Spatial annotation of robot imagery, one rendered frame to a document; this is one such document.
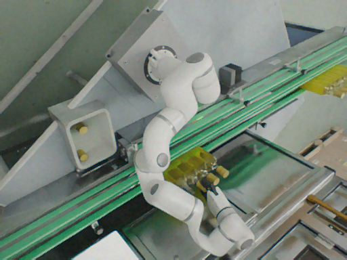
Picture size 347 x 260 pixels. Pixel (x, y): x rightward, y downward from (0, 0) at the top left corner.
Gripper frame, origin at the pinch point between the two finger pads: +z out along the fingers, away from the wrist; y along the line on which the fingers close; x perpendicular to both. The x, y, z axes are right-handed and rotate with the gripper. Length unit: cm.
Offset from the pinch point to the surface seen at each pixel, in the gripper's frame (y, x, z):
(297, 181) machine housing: -16, -47, -3
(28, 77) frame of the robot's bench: 28, 54, 84
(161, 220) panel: -12.3, 19.3, 2.5
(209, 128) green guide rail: 6.1, -17.4, 26.9
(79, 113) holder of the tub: 34, 38, 26
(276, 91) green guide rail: 5, -67, 39
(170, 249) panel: -12.2, 21.5, -11.4
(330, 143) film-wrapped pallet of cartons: -241, -328, 189
